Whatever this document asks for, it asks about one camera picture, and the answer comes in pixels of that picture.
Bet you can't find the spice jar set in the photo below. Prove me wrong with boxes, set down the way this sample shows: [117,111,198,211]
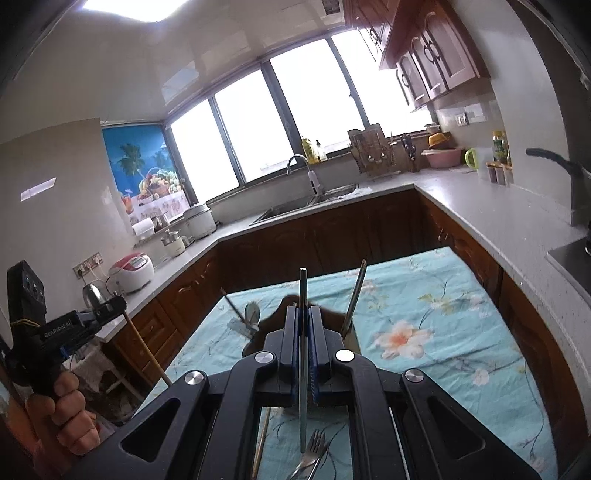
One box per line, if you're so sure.
[486,161,514,186]

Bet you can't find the ceiling light panel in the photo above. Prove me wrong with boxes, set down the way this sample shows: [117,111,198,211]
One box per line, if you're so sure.
[83,0,179,22]

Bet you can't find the person's left forearm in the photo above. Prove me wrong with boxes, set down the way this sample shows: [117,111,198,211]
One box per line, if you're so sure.
[0,406,43,480]

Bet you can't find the wall power strip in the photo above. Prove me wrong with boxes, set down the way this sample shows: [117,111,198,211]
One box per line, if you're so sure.
[72,251,103,278]

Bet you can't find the white paper sheet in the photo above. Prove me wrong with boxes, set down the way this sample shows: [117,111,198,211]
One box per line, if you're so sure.
[20,177,57,202]

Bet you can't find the black scissors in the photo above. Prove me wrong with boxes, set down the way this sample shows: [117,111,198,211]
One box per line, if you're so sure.
[399,133,419,175]

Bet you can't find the wooden lower cabinets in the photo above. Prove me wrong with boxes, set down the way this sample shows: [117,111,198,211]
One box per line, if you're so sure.
[99,185,591,462]

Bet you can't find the pink basin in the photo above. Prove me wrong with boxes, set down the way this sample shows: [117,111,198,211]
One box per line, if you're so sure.
[421,147,465,170]

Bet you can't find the red and white rice cooker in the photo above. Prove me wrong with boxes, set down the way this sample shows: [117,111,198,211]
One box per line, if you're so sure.
[106,251,154,297]

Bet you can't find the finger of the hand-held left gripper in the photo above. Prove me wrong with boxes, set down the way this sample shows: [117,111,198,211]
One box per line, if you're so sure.
[76,295,128,326]
[58,324,105,361]

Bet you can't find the wooden knife rack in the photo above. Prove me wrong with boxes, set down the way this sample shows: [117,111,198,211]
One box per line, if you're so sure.
[347,124,401,177]

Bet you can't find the small white pot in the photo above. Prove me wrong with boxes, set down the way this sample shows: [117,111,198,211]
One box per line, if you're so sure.
[160,228,188,258]

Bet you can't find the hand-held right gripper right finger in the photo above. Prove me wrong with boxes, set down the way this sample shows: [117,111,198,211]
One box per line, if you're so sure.
[309,306,542,480]

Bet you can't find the fruit wall poster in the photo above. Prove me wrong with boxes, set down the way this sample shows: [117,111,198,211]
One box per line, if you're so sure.
[102,122,191,228]

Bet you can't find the black pan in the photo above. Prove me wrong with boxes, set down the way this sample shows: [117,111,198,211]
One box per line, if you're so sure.
[525,147,591,228]

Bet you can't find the green label bottle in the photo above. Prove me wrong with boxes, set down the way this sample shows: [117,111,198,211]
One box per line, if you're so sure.
[490,130,511,165]

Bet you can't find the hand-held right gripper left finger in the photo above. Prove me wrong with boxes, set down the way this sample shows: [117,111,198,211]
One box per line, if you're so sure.
[69,305,302,480]

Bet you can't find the wooden utensil holder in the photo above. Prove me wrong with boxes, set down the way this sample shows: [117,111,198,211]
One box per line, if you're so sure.
[242,293,362,357]

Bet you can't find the person's left hand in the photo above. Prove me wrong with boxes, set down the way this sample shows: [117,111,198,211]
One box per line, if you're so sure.
[25,369,101,468]

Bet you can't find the black stove top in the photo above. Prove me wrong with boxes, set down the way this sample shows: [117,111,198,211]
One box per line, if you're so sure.
[545,231,591,291]

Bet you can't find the metal fork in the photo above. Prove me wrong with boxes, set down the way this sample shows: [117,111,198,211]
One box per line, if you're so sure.
[284,429,329,480]

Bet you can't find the teal floral tablecloth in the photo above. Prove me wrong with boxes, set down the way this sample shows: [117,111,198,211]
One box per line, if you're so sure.
[134,247,560,480]

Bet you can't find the stainless steel utensil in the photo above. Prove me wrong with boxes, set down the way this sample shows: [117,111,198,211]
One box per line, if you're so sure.
[298,268,310,454]

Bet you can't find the kitchen window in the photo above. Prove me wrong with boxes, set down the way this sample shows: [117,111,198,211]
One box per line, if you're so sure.
[164,31,435,205]

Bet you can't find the wooden chopstick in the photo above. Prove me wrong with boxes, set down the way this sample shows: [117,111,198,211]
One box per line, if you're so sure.
[341,258,368,337]
[220,288,254,331]
[122,310,173,387]
[250,406,274,480]

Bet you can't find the chrome faucet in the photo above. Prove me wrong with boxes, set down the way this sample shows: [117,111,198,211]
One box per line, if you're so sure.
[286,154,325,198]

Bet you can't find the wooden upper cabinets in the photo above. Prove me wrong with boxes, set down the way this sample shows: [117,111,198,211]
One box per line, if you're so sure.
[344,0,491,114]

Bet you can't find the steel sink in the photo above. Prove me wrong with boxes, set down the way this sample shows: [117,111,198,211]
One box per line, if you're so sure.
[249,182,359,228]

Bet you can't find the wooden stool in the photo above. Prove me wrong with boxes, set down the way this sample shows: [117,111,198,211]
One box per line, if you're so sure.
[69,346,145,418]

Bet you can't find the grey kitchen countertop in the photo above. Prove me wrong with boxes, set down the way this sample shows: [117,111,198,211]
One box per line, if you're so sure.
[99,168,591,343]

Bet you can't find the wooden cabinets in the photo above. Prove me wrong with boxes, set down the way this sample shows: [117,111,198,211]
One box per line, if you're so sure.
[344,0,491,114]
[99,185,591,462]

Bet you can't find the metal kettle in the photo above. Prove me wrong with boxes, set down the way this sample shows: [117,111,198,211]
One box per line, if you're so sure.
[82,281,115,311]

